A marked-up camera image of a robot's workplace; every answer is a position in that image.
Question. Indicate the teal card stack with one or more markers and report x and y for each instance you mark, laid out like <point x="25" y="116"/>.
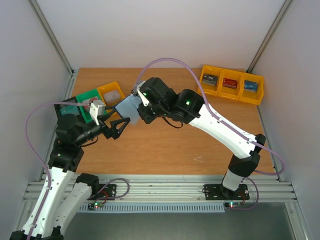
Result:
<point x="70" y="109"/>

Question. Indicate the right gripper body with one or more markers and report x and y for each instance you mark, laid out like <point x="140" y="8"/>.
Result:
<point x="144" y="114"/>

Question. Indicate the yellow bin left side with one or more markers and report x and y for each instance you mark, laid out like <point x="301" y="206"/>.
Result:
<point x="109" y="87"/>

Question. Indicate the yellow bin far right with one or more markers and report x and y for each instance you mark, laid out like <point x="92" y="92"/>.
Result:
<point x="249" y="97"/>

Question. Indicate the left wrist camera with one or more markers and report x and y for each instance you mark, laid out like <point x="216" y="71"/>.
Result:
<point x="97" y="108"/>

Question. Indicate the black card stack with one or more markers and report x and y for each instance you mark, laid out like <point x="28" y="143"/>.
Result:
<point x="210" y="80"/>

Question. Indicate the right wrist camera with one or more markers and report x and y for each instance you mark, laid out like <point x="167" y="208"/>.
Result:
<point x="137" y="92"/>

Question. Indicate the black bin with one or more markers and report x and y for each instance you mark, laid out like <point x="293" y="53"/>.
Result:
<point x="68" y="119"/>

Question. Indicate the left corner aluminium profile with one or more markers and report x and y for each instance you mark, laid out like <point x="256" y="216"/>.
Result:
<point x="51" y="35"/>

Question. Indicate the left controller board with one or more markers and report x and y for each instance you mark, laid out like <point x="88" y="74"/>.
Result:
<point x="95" y="206"/>

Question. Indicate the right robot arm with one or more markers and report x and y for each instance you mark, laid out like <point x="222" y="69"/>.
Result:
<point x="157" y="92"/>

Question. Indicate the white card stack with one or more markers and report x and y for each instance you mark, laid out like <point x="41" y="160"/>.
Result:
<point x="112" y="97"/>

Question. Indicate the yellow bin middle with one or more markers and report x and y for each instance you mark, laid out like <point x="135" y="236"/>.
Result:
<point x="233" y="94"/>

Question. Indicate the corner aluminium profile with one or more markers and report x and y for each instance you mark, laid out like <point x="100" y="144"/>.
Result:
<point x="51" y="35"/>
<point x="269" y="34"/>

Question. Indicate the controller board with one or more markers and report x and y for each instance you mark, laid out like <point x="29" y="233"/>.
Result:
<point x="95" y="206"/>
<point x="232" y="205"/>

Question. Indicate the yellow bin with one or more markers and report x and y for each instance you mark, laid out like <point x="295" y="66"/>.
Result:
<point x="249" y="97"/>
<point x="233" y="94"/>
<point x="210" y="90"/>
<point x="109" y="87"/>

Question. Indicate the yellow bin far left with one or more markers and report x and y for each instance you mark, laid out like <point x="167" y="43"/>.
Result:
<point x="210" y="90"/>

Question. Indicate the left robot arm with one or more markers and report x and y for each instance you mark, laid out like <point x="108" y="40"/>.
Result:
<point x="52" y="213"/>

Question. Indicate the blue card stack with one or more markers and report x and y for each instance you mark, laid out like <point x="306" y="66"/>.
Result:
<point x="250" y="86"/>

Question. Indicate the grey slotted cable duct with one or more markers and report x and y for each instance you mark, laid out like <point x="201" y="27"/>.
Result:
<point x="135" y="208"/>

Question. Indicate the aluminium rail base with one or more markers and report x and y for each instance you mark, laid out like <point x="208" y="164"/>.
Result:
<point x="161" y="188"/>

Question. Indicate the red spot card stack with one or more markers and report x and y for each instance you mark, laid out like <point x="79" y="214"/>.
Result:
<point x="88" y="102"/>

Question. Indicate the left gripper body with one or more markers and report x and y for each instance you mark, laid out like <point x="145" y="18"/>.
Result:
<point x="107" y="130"/>

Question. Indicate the right controller board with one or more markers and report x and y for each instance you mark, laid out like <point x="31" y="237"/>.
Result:
<point x="232" y="205"/>

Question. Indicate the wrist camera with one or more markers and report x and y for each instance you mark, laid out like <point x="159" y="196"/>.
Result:
<point x="97" y="108"/>
<point x="137" y="92"/>

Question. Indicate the right corner aluminium profile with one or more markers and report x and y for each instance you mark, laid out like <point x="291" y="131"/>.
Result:
<point x="269" y="34"/>

